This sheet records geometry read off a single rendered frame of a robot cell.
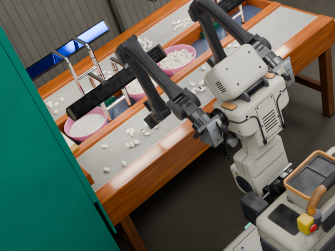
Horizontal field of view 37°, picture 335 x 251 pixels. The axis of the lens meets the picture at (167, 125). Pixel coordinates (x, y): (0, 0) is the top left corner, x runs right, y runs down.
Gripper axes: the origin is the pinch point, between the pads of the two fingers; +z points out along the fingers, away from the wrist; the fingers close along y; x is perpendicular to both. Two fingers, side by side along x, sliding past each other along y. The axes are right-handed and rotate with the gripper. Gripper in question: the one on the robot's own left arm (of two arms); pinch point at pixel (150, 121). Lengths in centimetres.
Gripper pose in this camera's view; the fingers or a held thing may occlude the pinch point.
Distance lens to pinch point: 260.8
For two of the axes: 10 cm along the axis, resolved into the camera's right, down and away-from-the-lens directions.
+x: 6.1, 7.9, 0.5
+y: -7.4, 5.8, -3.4
